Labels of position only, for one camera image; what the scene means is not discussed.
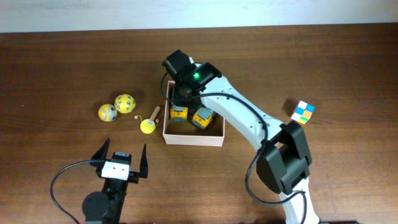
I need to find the yellow grey mixer truck toy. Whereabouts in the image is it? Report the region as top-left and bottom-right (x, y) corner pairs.
(192, 107), (216, 129)

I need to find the colourful puzzle cube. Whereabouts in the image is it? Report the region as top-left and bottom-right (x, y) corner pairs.
(290, 101), (315, 124)

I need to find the yellow wooden rattle drum toy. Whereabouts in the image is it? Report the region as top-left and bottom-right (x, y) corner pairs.
(134, 106), (161, 134)

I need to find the yellow ball with blue letters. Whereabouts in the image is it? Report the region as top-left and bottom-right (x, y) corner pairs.
(114, 94), (136, 114)

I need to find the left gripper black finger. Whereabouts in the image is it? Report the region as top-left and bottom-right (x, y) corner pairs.
(139, 144), (149, 179)
(90, 138), (110, 167)

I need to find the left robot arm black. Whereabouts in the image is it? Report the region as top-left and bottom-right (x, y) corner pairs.
(82, 139), (149, 224)

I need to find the yellow grey dump truck toy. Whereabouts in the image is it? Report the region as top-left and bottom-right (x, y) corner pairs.
(169, 104), (188, 122)

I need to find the yellow and grey ball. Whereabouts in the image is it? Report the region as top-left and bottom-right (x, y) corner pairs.
(98, 104), (117, 122)

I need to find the white cardboard box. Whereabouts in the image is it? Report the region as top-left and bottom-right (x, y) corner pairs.
(162, 80), (226, 147)

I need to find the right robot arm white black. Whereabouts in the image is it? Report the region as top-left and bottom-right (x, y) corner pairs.
(162, 50), (320, 223)

